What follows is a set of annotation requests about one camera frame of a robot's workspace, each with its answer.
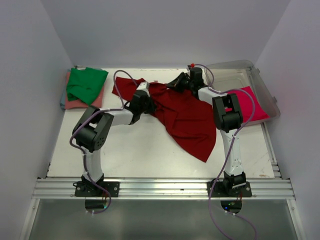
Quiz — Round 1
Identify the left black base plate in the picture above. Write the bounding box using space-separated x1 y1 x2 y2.
72 181 120 198

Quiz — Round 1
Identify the folded light blue t-shirt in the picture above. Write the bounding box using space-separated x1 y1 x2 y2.
59 92 66 110

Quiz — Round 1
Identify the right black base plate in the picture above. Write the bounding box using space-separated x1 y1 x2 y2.
206 179 253 198

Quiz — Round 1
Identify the folded salmon pink t-shirt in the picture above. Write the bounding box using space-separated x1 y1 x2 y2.
65 70 104 110

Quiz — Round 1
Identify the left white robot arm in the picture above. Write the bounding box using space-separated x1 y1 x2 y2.
69 89 156 197

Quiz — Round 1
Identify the magenta folded t-shirt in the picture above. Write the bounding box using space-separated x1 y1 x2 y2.
228 86 270 123

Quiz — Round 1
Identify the aluminium mounting rail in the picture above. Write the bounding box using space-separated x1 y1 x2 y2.
31 177 296 200

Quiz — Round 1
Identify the clear plastic storage bin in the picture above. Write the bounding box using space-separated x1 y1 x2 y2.
204 60 280 126

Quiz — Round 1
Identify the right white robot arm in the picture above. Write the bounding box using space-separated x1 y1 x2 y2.
166 67 248 198

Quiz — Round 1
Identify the dark red t-shirt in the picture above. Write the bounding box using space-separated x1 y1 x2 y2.
111 76 217 163

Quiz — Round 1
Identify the green t-shirt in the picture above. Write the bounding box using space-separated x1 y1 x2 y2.
66 67 109 105

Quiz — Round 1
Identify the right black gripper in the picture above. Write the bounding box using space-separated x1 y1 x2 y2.
165 72 194 94

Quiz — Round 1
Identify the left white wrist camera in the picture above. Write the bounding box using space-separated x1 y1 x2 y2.
136 81 150 95

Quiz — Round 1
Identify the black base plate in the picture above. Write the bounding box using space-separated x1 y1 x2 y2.
72 181 120 198
206 179 253 198

